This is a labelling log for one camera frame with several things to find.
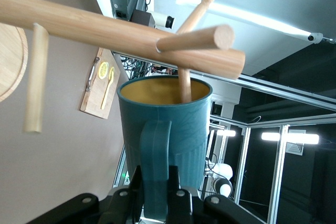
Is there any ceiling air vent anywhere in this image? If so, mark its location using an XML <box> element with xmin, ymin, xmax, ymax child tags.
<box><xmin>285</xmin><ymin>129</ymin><xmax>307</xmax><ymax>156</ymax></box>

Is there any ceiling light panel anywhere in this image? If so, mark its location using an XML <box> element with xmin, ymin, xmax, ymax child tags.
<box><xmin>216</xmin><ymin>129</ymin><xmax>244</xmax><ymax>138</ymax></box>
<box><xmin>260</xmin><ymin>132</ymin><xmax>320</xmax><ymax>145</ymax></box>

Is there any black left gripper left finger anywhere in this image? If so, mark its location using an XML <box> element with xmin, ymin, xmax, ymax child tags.
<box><xmin>98</xmin><ymin>166</ymin><xmax>144</xmax><ymax>224</ymax></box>

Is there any teal cup yellow inside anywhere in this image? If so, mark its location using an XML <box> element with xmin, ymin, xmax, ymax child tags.
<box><xmin>117</xmin><ymin>74</ymin><xmax>213</xmax><ymax>221</ymax></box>

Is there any lemon slice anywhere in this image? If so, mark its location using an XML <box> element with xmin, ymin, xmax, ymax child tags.
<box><xmin>98</xmin><ymin>61</ymin><xmax>110</xmax><ymax>80</ymax></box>

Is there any wooden cup rack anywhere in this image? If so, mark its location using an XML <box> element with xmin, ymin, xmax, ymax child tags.
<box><xmin>0</xmin><ymin>0</ymin><xmax>246</xmax><ymax>134</ymax></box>

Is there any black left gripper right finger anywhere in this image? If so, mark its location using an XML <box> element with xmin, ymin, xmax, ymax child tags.
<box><xmin>166</xmin><ymin>166</ymin><xmax>194</xmax><ymax>224</ymax></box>

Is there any yellow plastic fork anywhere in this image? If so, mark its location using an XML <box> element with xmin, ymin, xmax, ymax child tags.
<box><xmin>100</xmin><ymin>66</ymin><xmax>116</xmax><ymax>111</ymax></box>

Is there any white ceiling camera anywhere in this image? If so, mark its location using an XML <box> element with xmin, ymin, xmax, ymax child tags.
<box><xmin>306</xmin><ymin>32</ymin><xmax>325</xmax><ymax>45</ymax></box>

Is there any bamboo cutting board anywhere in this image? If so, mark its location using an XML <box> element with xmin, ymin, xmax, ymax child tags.
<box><xmin>79</xmin><ymin>48</ymin><xmax>121</xmax><ymax>120</ymax></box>

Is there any black and white camera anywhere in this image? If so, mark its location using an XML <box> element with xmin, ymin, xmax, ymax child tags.
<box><xmin>130</xmin><ymin>8</ymin><xmax>175</xmax><ymax>30</ymax></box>

